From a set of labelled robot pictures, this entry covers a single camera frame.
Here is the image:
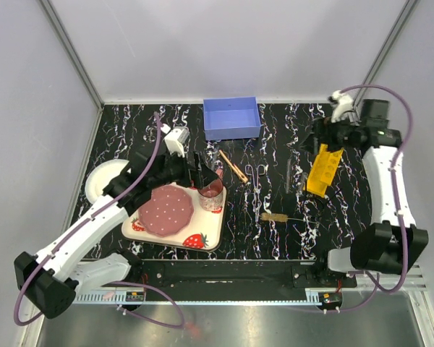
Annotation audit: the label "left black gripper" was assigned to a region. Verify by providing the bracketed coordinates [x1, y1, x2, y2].
[150, 146, 219, 189]

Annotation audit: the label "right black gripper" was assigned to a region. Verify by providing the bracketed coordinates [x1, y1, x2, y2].
[297, 113, 362, 156]

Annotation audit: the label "glass test tube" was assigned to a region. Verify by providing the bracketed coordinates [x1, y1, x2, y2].
[297, 172, 308, 196]
[285, 158, 292, 194]

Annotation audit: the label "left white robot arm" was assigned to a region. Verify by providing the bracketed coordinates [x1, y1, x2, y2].
[14, 151, 219, 326]

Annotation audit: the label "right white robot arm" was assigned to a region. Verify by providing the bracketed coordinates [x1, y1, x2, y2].
[303, 99, 429, 287]

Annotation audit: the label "yellow test tube rack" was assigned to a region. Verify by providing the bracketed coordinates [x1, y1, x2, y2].
[306, 144, 344, 197]

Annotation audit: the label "pink enamel mug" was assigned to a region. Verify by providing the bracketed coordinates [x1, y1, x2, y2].
[198, 169, 224, 213]

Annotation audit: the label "wooden test tube clamp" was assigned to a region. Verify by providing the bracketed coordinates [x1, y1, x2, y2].
[218, 150, 249, 184]

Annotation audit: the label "pink dotted plate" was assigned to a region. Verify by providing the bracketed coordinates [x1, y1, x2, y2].
[137, 185, 194, 237]

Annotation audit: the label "blue plastic box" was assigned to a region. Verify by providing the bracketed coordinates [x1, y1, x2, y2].
[203, 96, 261, 141]

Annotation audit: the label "strawberry pattern tray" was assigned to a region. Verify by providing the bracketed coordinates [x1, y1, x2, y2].
[122, 184, 224, 252]

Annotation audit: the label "metal crucible tongs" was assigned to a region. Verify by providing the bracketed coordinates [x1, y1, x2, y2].
[244, 164, 266, 223]

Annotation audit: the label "test tube brush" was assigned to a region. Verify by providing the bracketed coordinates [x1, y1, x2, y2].
[259, 213, 320, 225]

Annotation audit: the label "white paper plate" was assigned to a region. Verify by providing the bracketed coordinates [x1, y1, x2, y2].
[85, 159, 129, 204]

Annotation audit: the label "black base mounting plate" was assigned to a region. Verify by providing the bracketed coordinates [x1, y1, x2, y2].
[126, 260, 357, 289]

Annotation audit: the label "left power connector box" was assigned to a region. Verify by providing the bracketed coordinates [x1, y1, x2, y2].
[125, 288, 145, 303]

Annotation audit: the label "power connector box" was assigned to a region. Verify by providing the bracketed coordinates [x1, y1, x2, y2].
[320, 292, 343, 307]
[125, 288, 145, 303]

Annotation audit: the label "right power connector box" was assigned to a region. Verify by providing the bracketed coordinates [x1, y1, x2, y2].
[320, 292, 343, 307]

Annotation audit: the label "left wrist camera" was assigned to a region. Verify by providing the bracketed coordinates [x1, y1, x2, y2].
[161, 124, 190, 158]

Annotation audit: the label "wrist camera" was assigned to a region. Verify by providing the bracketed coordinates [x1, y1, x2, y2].
[328, 90, 354, 123]
[161, 124, 190, 158]

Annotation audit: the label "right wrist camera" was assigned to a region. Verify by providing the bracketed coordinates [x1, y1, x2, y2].
[328, 90, 354, 123]

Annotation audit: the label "black wire ring stand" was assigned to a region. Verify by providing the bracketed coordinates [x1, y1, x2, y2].
[301, 192, 331, 222]

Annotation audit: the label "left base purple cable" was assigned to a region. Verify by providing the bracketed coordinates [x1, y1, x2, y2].
[111, 283, 187, 330]

